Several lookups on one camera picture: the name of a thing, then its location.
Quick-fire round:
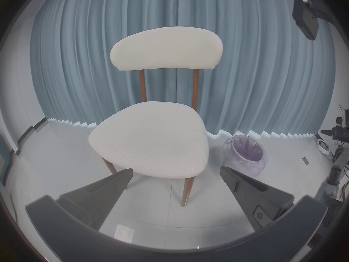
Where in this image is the purple plastic bag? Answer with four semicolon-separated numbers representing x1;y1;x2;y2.
223;134;268;178

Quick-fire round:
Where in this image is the pale blue curtain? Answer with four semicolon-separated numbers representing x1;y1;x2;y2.
29;0;336;139

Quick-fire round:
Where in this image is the white trash bin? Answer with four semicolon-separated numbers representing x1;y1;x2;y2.
226;136;265;177

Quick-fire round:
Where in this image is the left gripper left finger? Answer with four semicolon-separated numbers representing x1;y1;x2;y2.
56;169;134;230

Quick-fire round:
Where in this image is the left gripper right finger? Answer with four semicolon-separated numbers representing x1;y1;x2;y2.
219;166;295;230

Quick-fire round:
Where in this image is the white chair with wooden legs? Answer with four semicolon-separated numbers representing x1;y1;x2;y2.
88;26;224;207

